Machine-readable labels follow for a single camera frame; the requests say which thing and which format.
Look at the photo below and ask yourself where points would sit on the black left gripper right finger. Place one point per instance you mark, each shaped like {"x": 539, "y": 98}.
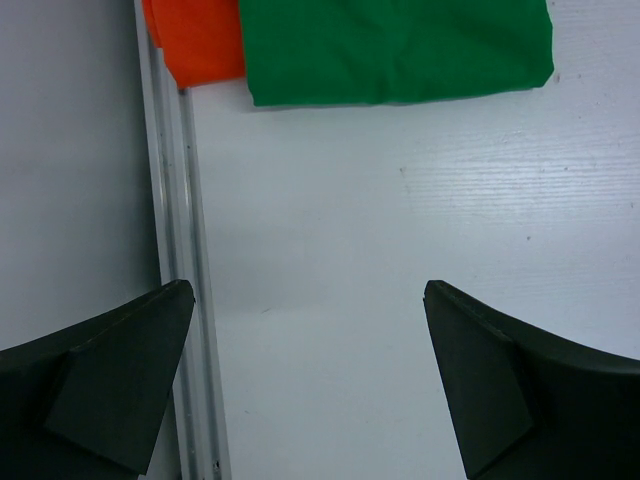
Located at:
{"x": 526, "y": 403}

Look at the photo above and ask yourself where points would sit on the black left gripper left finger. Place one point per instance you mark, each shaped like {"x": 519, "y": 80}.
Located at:
{"x": 88, "y": 401}

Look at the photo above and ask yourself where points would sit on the orange t shirt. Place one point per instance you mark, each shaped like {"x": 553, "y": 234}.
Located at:
{"x": 201, "y": 40}

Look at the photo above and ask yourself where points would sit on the green t shirt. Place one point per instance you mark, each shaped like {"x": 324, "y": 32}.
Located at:
{"x": 316, "y": 53}

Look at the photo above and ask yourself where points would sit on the aluminium table edge rail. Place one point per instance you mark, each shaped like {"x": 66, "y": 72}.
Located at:
{"x": 182, "y": 251}

